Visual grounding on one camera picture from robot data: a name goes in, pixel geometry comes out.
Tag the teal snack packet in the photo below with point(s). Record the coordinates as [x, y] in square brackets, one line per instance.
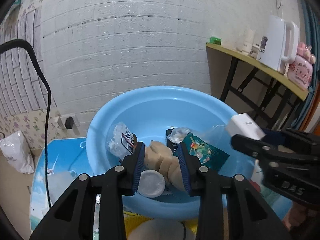
[208, 154]

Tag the white electric kettle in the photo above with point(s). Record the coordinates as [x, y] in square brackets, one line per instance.
[279, 44]

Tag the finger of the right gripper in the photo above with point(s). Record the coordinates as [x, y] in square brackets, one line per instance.
[263, 151]
[297, 141]

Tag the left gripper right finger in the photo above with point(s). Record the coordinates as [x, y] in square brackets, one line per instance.
[227, 200]

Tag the dental floss pick box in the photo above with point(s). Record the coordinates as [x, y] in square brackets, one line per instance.
[120, 141]

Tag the yellow side table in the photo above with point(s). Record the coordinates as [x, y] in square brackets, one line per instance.
[249, 86]

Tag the white cup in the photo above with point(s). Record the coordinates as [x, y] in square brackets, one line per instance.
[248, 40]

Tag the clear plastic bag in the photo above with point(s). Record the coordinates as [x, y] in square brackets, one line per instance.
[177, 135]

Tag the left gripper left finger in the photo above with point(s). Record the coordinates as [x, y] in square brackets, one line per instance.
[72, 215]

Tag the blue plastic basin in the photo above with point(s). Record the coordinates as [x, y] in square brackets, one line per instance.
[148, 112]

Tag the round white black case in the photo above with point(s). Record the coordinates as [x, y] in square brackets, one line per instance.
[152, 184]

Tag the white plush toy yellow hat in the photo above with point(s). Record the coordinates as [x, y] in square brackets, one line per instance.
[141, 227]

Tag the black wall socket plug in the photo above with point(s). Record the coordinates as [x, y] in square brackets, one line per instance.
[69, 123]

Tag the folding table with scenery print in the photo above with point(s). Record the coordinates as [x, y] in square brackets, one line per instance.
[67, 158]

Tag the white plastic shopping bag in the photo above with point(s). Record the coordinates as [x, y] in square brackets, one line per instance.
[17, 152]

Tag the white charger box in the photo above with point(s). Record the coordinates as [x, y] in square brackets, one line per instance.
[242, 124]

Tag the green small box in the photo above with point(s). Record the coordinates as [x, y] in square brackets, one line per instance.
[215, 40]

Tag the pink piggy container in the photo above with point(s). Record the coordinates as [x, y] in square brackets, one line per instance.
[301, 70]

